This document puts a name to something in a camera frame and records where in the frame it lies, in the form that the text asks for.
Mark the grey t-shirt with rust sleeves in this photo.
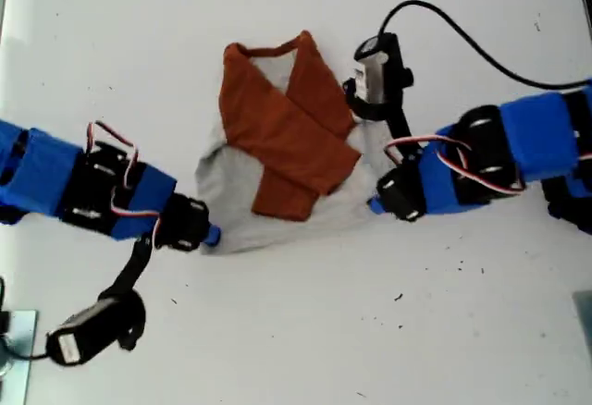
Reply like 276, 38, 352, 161
193, 29, 395, 256

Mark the red white arm wire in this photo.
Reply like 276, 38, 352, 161
85, 120, 162, 250
385, 133, 527, 192

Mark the black camera stalk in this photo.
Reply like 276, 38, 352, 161
387, 107, 413, 148
109, 236, 153, 301

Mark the black white gripper camera box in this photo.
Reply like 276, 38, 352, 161
340, 31, 413, 120

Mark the steel base plate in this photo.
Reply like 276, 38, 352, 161
0, 310, 39, 405

